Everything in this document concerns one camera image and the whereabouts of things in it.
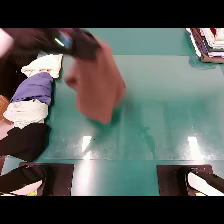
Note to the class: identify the brown T-shirt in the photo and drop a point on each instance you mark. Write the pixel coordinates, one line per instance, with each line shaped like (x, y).
(98, 86)

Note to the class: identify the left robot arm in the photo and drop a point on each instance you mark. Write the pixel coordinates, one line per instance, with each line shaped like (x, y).
(20, 176)

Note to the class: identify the purple garment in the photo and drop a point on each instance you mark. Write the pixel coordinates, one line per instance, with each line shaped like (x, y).
(35, 88)

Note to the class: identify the cream garment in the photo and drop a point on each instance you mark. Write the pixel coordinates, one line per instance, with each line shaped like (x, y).
(45, 65)

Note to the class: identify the white garment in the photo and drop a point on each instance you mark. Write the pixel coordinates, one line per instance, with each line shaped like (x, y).
(26, 113)

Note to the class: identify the black garment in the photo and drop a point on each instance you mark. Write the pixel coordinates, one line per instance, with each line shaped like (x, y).
(26, 141)

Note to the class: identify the stack of folded clothes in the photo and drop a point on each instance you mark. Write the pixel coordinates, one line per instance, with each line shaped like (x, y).
(211, 43)

